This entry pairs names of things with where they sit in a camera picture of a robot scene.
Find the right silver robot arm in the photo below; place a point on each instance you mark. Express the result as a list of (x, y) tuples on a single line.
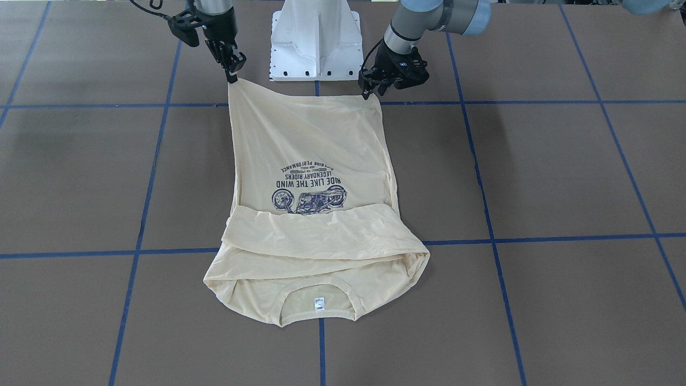
[(213, 7)]

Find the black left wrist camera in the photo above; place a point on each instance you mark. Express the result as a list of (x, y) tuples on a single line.
[(412, 69)]

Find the cream long-sleeve printed shirt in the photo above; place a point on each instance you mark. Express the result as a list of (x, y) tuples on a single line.
[(314, 229)]

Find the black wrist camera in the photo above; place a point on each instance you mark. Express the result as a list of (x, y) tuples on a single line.
[(412, 69), (184, 26)]

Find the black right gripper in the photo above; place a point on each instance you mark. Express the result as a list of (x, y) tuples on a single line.
[(218, 28)]

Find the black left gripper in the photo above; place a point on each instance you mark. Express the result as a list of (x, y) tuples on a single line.
[(388, 58)]

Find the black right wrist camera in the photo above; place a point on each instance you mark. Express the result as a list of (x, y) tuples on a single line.
[(184, 26)]

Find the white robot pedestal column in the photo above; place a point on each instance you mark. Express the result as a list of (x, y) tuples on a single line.
[(315, 40)]

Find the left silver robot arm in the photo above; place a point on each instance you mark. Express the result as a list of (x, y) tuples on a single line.
[(413, 18)]

